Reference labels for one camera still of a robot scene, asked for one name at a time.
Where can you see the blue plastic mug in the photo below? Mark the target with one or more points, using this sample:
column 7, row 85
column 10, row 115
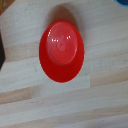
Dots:
column 122, row 1

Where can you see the red plastic bowl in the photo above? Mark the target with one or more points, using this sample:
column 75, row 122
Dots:
column 61, row 50

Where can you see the yellow red carton box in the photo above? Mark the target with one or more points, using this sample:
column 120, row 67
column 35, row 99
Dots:
column 4, row 4

